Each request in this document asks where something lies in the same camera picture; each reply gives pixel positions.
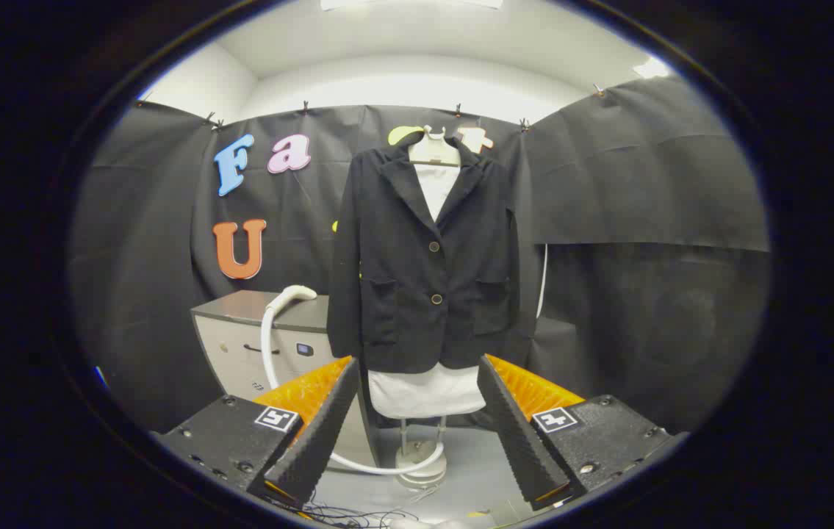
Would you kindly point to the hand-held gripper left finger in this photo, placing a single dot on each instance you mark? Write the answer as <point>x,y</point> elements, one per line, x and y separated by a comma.
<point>328,426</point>

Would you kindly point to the white mannequin torso on stand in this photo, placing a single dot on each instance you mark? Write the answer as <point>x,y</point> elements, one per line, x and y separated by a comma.
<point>424,393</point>

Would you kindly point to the white garment steamer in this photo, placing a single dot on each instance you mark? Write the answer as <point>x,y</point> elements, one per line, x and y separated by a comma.
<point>292,294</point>

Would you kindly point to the black backdrop cloth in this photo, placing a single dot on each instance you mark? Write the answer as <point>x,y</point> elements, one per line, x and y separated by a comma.
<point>644,184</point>

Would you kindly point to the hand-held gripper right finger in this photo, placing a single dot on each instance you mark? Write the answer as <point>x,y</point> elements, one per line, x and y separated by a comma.
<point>516,433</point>

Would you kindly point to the grey cabinet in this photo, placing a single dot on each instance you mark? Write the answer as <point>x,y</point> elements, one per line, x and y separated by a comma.
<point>240,345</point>

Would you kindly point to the black button jacket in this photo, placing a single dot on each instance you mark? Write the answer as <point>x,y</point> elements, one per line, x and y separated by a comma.
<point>402,294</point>

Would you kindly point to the long ceiling light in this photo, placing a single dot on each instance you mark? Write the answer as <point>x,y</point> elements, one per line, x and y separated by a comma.
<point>409,4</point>

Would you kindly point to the small ceiling light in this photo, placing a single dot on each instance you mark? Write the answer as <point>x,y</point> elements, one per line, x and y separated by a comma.
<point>652,68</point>

